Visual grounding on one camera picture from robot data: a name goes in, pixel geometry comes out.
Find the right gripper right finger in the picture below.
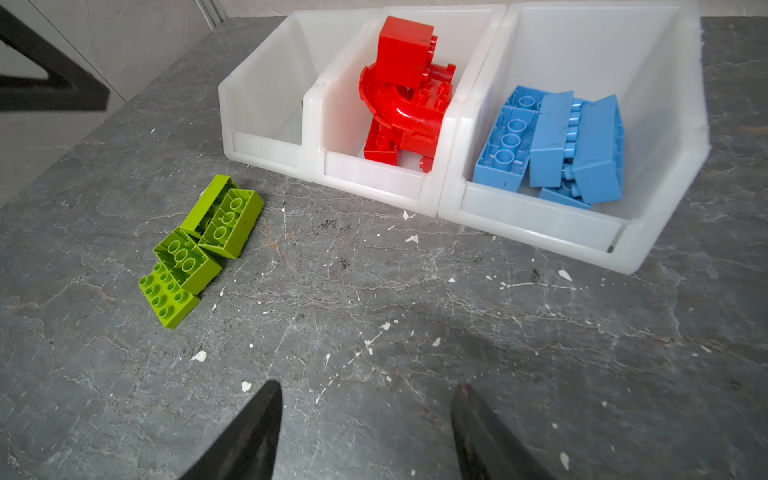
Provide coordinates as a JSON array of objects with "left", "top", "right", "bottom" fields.
[{"left": 450, "top": 384, "right": 554, "bottom": 479}]

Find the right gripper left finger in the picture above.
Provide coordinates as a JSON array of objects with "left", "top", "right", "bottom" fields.
[{"left": 180, "top": 380, "right": 283, "bottom": 480}]

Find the green studded brick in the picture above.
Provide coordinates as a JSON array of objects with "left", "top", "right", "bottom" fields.
[{"left": 138, "top": 263, "right": 200, "bottom": 330}]

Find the blue brick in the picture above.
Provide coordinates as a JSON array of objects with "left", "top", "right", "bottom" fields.
[
  {"left": 472, "top": 86, "right": 548, "bottom": 192},
  {"left": 529, "top": 92, "right": 574, "bottom": 188},
  {"left": 572, "top": 95, "right": 625, "bottom": 204},
  {"left": 539, "top": 185, "right": 592, "bottom": 210}
]

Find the red curved arch piece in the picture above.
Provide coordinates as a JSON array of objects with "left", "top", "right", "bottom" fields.
[{"left": 359, "top": 64, "right": 457, "bottom": 140}]

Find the small red square brick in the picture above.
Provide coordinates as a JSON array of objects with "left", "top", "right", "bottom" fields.
[{"left": 375, "top": 16, "right": 436, "bottom": 89}]

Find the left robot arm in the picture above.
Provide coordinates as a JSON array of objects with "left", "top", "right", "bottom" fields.
[{"left": 1, "top": 8, "right": 110, "bottom": 112}]

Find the middle white bin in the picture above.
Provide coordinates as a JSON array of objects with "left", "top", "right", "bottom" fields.
[{"left": 302, "top": 5, "right": 507, "bottom": 217}]

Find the white bin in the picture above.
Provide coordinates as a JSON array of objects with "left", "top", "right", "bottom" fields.
[
  {"left": 438, "top": 1, "right": 710, "bottom": 274},
  {"left": 218, "top": 9, "right": 382, "bottom": 180},
  {"left": 302, "top": 5, "right": 507, "bottom": 217}
]

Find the left white bin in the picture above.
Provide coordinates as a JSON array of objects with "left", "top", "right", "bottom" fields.
[{"left": 218, "top": 9, "right": 382, "bottom": 180}]

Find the right white bin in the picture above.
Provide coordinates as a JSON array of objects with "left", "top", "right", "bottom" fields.
[{"left": 438, "top": 1, "right": 710, "bottom": 274}]

